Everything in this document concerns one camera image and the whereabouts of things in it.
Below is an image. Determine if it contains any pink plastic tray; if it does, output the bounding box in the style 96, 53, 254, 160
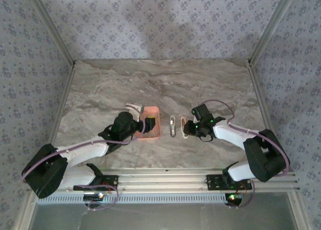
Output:
132, 105, 161, 142

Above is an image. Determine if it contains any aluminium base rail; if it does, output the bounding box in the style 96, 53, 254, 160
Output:
59, 167, 301, 193

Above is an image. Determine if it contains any aluminium table side rail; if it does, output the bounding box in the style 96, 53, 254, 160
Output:
14, 63, 76, 230
247, 61, 311, 230

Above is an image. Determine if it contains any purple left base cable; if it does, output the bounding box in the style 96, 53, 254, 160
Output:
80, 183, 120, 212

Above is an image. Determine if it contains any grey slotted cable duct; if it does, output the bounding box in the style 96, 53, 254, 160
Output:
36, 192, 231, 204

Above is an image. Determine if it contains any aluminium frame post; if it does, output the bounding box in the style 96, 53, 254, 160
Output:
247, 0, 300, 65
25, 0, 76, 66

